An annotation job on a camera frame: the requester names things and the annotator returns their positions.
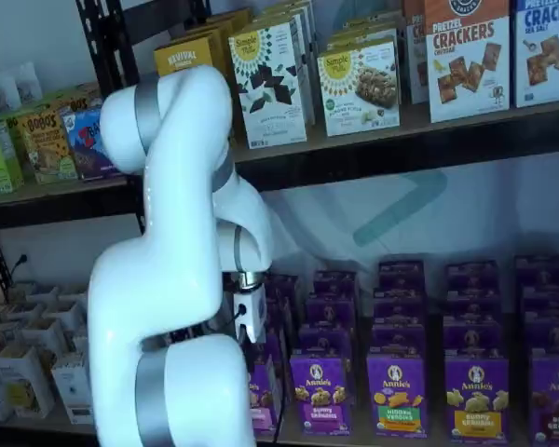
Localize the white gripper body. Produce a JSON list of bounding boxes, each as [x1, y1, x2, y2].
[[234, 284, 267, 345]]

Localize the purple box pink patch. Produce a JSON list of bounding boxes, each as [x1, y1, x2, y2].
[[247, 358, 285, 432]]

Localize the purple box magenta patch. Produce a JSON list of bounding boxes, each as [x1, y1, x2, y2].
[[289, 356, 353, 437]]

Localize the purple box green patch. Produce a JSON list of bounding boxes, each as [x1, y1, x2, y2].
[[366, 356, 429, 438]]

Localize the black metal shelf rack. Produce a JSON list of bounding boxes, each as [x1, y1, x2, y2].
[[0, 179, 143, 304], [74, 0, 559, 237]]

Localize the Simple Mills dark cracker box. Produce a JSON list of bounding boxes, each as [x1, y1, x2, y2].
[[227, 21, 308, 150]]

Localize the blue Zbar box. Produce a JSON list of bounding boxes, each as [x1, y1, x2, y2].
[[59, 107, 118, 181]]

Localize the purple box yellow patch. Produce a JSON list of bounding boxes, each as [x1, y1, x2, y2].
[[445, 357, 511, 441]]

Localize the Simple Mills bar box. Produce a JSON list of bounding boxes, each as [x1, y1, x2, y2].
[[317, 40, 402, 138]]

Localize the yellow Revival box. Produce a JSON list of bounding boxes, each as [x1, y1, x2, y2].
[[153, 44, 214, 78]]

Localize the white Simple Mills box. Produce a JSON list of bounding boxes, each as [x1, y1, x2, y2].
[[325, 13, 400, 51], [253, 0, 319, 127]]

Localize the orange Bobo's box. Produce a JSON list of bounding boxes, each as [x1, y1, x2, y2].
[[16, 110, 79, 185], [41, 90, 104, 115]]

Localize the orange pretzel crackers box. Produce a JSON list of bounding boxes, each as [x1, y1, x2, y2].
[[423, 0, 511, 125], [402, 0, 430, 106]]

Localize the purple box brown bunnies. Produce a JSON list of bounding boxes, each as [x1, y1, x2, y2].
[[529, 356, 559, 447]]

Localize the blue pretzel crackers box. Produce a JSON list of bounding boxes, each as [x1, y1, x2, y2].
[[513, 0, 559, 109]]

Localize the white carton blue dot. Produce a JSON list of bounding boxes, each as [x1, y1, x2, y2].
[[50, 352, 95, 426]]

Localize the white carton yellow print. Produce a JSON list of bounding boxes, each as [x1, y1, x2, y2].
[[0, 346, 56, 420]]

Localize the white sheet teal stripe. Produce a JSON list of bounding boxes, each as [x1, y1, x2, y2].
[[260, 148, 559, 299]]

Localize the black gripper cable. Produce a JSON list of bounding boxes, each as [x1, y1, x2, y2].
[[199, 302, 249, 332]]

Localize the black wall plug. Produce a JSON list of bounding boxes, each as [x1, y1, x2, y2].
[[9, 252, 30, 277]]

